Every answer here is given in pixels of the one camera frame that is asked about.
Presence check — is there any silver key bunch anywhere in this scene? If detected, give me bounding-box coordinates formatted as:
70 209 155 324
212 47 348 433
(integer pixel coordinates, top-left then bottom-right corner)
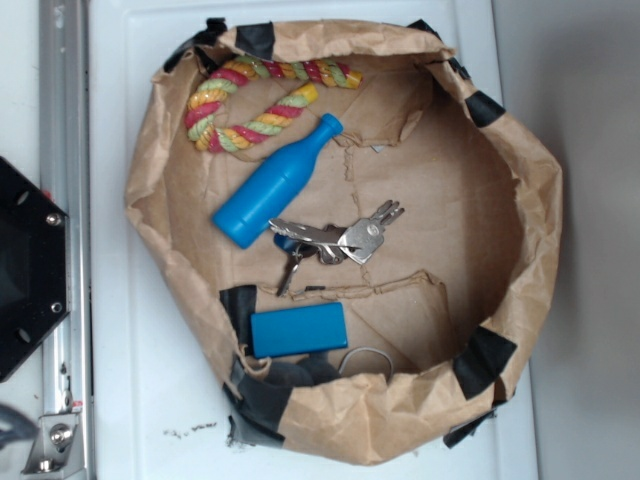
269 200 404 297

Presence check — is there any brown paper bag bin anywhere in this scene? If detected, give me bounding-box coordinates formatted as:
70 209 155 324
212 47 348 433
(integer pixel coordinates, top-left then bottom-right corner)
126 20 562 465

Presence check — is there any blue plastic bottle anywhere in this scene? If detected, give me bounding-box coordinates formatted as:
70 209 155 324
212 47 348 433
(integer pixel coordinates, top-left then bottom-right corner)
212 114 343 249

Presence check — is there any blue rectangular block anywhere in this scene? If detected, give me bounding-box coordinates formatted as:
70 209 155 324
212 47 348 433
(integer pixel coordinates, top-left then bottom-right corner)
250 302 348 358

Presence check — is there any grey wire loop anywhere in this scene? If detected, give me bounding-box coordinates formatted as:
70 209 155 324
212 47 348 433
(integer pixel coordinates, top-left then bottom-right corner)
339 347 395 378

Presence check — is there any multicoloured rope toy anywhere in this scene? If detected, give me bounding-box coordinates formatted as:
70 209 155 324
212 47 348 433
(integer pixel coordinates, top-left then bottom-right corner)
184 55 363 153

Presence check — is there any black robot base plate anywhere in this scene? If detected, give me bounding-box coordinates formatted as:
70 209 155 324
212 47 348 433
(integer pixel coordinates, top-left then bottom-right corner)
1 159 69 382

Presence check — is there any aluminium rail frame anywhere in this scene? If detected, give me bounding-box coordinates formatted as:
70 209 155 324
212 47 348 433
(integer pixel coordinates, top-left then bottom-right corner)
38 1 96 479

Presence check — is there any silver corner bracket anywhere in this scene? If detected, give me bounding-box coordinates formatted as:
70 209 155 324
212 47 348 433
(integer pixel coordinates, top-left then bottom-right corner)
21 413 84 479

